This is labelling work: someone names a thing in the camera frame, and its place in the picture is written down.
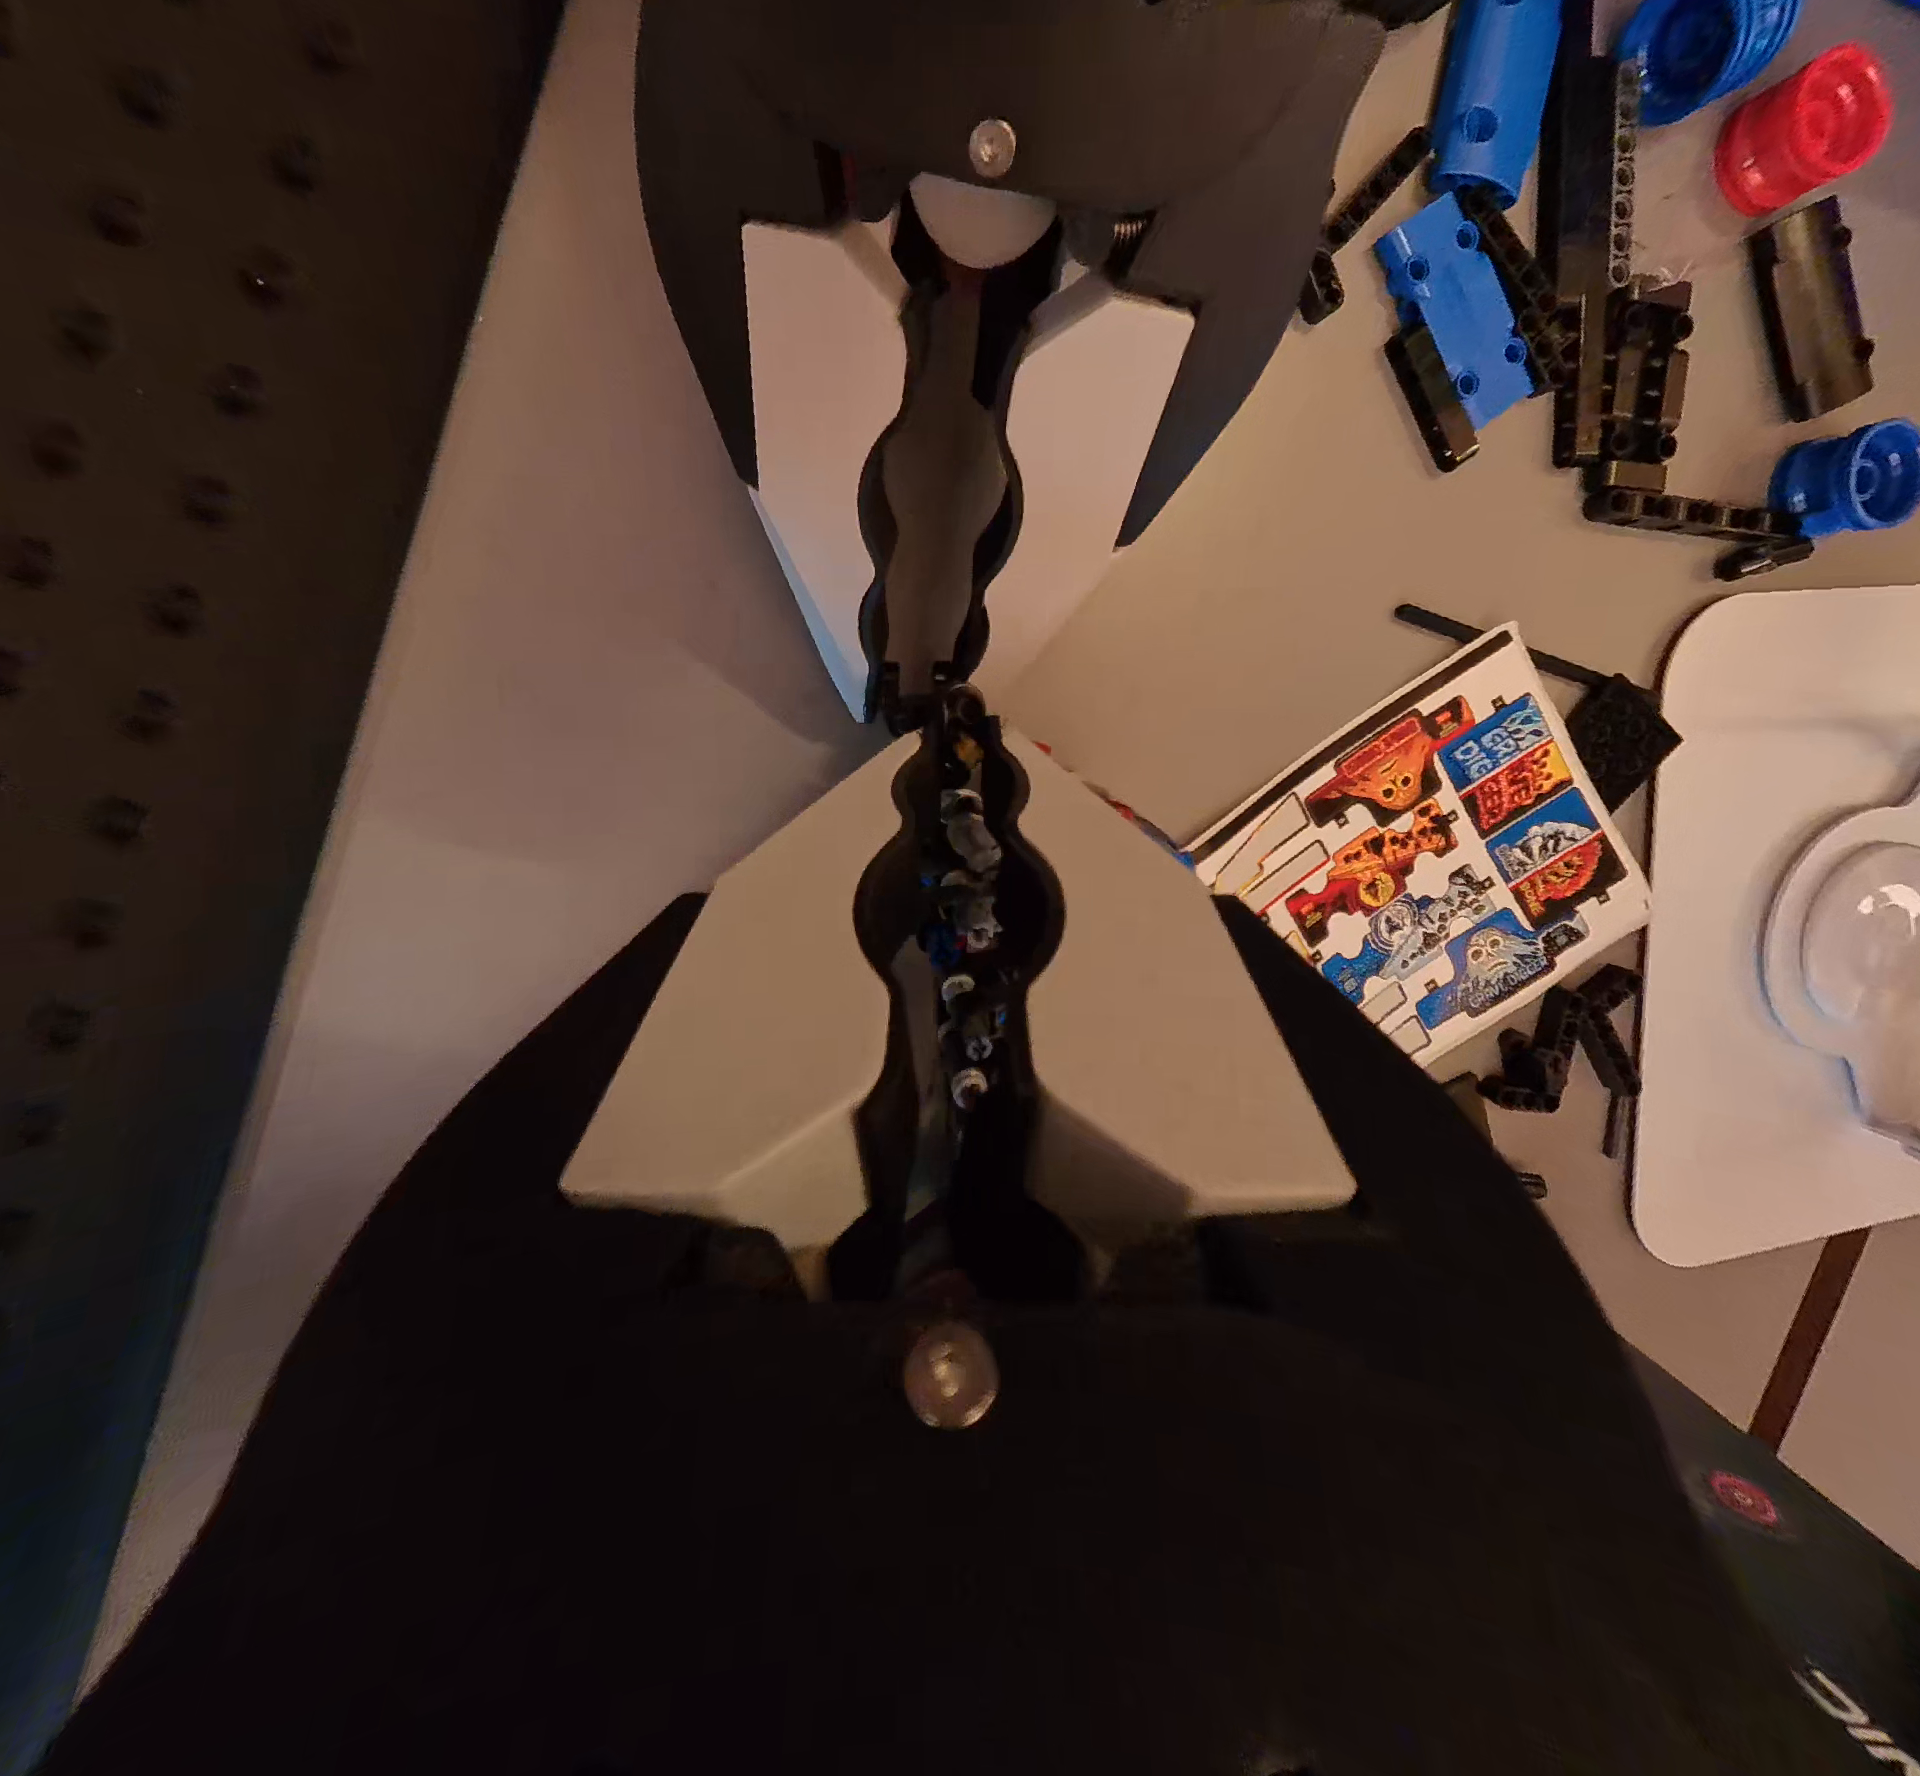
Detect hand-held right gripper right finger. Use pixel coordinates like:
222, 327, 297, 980
968, 730, 1363, 1304

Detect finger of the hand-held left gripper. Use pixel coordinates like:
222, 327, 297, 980
950, 251, 1206, 695
742, 218, 921, 730

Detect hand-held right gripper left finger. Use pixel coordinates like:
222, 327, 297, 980
557, 730, 949, 1304

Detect blue and black toy chassis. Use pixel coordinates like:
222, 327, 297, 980
909, 738, 1203, 1206

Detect small black toy connector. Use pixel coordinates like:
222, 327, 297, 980
875, 656, 995, 759

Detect grey desk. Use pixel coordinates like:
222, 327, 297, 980
74, 0, 1920, 1729

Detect colourful sticker sheet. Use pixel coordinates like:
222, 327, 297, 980
1186, 621, 1652, 1069

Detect black toy tile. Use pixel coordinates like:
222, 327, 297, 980
1385, 327, 1486, 474

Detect black angled toy beam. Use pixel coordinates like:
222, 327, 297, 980
1473, 1022, 1567, 1115
1534, 962, 1648, 1094

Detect blue toy panel block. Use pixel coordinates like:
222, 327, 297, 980
1376, 194, 1549, 430

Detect black holed toy beam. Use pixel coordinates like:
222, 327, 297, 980
1463, 185, 1589, 382

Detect black toy axle rod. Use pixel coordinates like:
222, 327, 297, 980
1392, 602, 1606, 685

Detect blue curved toy panel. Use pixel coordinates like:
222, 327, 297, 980
1423, 0, 1567, 199

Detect long black toy beam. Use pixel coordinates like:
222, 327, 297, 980
1549, 0, 1633, 474

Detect black square toy plate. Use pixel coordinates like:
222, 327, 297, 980
1567, 675, 1684, 813

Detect dark grey holed toy beam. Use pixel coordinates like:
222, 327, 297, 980
1606, 55, 1652, 297

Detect thin black toy beam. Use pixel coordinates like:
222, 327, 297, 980
1581, 486, 1806, 535

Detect black dimpled pad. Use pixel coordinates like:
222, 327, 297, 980
0, 0, 599, 1729

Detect black curved toy panel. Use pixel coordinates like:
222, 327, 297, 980
1750, 199, 1874, 425

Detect blue toy wheel rim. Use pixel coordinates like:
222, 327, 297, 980
1769, 416, 1920, 544
1618, 0, 1810, 130

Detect red toy wheel rim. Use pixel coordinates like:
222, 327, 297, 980
1714, 47, 1897, 218

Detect toy truck set box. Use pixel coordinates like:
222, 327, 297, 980
1625, 1340, 1920, 1776

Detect black toy frame block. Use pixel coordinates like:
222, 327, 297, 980
1598, 285, 1697, 495

